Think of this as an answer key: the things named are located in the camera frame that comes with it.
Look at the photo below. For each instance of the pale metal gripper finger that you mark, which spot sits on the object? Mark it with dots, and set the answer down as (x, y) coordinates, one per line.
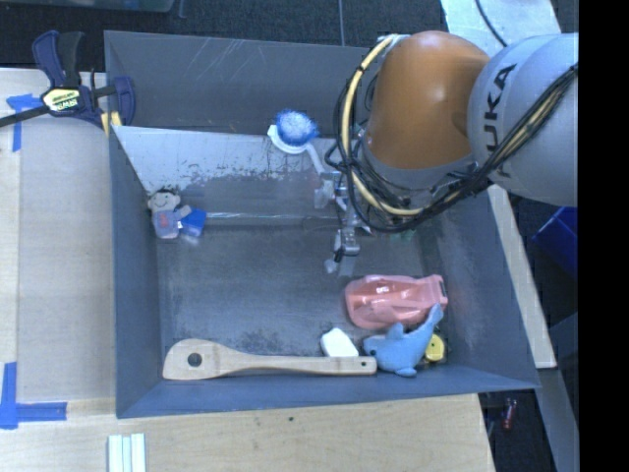
(332, 265)
(349, 261)

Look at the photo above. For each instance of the pink plastic bottle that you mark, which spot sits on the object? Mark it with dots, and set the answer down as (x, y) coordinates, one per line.
(388, 300)

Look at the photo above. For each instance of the white soap bar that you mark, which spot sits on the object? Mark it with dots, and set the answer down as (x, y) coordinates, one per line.
(339, 343)

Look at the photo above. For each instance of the grey metal bin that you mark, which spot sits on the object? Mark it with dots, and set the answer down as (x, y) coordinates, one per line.
(245, 288)

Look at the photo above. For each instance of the blue and white dish brush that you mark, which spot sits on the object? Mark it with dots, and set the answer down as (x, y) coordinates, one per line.
(294, 128)

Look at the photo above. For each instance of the blue plush dolphin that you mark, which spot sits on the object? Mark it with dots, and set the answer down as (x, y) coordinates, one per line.
(400, 352)

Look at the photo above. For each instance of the yellow round toy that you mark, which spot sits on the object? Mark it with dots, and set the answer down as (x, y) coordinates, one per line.
(435, 349)

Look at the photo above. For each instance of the wooden spatula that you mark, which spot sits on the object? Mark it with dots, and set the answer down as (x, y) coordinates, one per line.
(245, 362)

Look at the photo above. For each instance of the blue block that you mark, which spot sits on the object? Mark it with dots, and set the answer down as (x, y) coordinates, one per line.
(195, 219)

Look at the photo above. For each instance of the small cloth doll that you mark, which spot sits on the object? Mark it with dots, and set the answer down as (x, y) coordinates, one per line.
(166, 217)

